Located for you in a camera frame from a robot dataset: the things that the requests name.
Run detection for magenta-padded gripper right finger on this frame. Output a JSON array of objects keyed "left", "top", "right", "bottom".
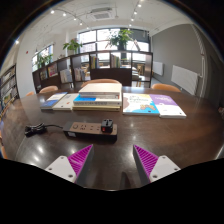
[{"left": 132, "top": 143, "right": 182, "bottom": 187}]

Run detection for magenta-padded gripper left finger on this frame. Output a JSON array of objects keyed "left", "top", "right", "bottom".
[{"left": 44, "top": 143, "right": 95, "bottom": 188}]

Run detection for black charger block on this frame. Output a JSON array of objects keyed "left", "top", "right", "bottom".
[{"left": 100, "top": 118, "right": 114, "bottom": 134}]

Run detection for black power strip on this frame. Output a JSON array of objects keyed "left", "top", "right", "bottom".
[{"left": 62, "top": 121, "right": 118, "bottom": 140}]

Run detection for orange chair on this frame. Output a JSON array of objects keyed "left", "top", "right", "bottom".
[{"left": 0, "top": 131, "right": 8, "bottom": 160}]

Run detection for purple and white book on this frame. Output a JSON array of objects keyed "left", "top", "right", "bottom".
[{"left": 149, "top": 93, "right": 187, "bottom": 120}]

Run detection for dark blue book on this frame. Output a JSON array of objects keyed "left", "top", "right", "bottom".
[{"left": 39, "top": 92, "right": 68, "bottom": 111}]

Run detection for colourful illustrated white book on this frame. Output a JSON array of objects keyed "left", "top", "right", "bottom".
[{"left": 122, "top": 92, "right": 161, "bottom": 117}]

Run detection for yellowish book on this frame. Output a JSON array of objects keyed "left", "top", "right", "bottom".
[{"left": 72, "top": 104, "right": 122, "bottom": 112}]

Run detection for row of orange chairs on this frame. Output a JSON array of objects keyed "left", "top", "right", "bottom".
[{"left": 25, "top": 78, "right": 182, "bottom": 98}]

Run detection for thick beige book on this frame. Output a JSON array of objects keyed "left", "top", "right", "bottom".
[{"left": 78, "top": 82, "right": 123, "bottom": 100}]

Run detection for dark wooden shelf unit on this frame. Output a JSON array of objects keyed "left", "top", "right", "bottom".
[{"left": 32, "top": 50, "right": 154, "bottom": 94}]

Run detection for potted plant by window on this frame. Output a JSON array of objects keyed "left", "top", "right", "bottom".
[{"left": 36, "top": 53, "right": 54, "bottom": 68}]

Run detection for side window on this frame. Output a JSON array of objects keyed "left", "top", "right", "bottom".
[{"left": 31, "top": 44, "right": 54, "bottom": 72}]

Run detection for small leafy potted plant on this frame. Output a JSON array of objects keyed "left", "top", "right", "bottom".
[{"left": 62, "top": 37, "right": 83, "bottom": 56}]

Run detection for large black-framed window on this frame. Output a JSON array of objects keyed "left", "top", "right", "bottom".
[{"left": 78, "top": 28, "right": 150, "bottom": 53}]

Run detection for large leafy potted plant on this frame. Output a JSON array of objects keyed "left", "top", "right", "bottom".
[{"left": 106, "top": 28, "right": 134, "bottom": 51}]

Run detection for ceiling lights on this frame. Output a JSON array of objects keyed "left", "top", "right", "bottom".
[{"left": 49, "top": 2, "right": 144, "bottom": 28}]

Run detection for ceiling air conditioner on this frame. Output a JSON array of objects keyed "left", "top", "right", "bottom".
[{"left": 89, "top": 7, "right": 114, "bottom": 21}]

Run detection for black power cable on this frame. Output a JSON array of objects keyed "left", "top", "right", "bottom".
[{"left": 24, "top": 122, "right": 65, "bottom": 138}]

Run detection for large white wall radiator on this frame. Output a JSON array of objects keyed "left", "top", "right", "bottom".
[{"left": 170, "top": 64, "right": 200, "bottom": 96}]

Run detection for wall bookshelf unit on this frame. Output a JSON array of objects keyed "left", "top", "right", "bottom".
[{"left": 0, "top": 64, "right": 20, "bottom": 114}]

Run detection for small white wall radiator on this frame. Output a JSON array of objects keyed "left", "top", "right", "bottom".
[{"left": 152, "top": 61, "right": 165, "bottom": 77}]

